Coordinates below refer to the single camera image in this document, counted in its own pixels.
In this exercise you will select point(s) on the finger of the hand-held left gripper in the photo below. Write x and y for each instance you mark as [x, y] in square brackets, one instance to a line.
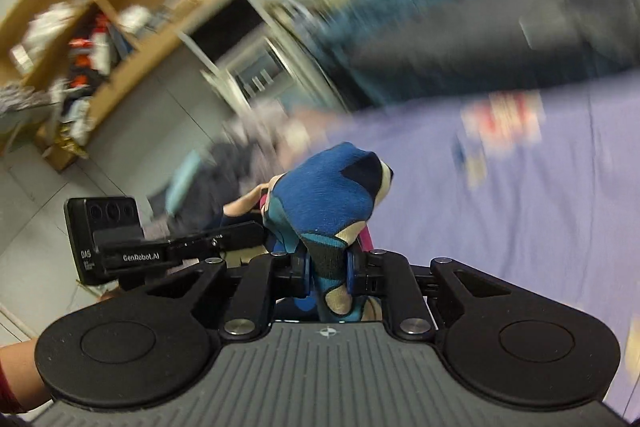
[225, 237]

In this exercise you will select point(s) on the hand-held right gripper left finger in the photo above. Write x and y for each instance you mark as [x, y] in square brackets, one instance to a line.
[303, 276]

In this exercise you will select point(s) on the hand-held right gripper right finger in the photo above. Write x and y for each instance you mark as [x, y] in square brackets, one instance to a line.
[351, 276]

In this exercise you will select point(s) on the navy cartoon print garment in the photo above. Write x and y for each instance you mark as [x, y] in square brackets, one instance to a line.
[320, 197]

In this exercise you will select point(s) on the person's left forearm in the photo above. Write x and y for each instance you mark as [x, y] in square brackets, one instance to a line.
[20, 377]

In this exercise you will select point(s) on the pile of dark clothes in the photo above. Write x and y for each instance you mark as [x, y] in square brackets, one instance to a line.
[250, 157]

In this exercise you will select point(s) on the light blue cloth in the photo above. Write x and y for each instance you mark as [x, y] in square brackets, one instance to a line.
[181, 182]

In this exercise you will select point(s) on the purple floral blanket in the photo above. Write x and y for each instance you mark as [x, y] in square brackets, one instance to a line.
[500, 232]

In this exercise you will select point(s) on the white plastic bag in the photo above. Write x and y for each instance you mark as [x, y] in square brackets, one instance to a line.
[47, 29]

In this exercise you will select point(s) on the dark grey duvet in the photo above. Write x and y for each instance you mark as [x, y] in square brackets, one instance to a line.
[500, 42]

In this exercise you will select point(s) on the white metal frame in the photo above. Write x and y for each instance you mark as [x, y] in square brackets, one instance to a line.
[260, 57]

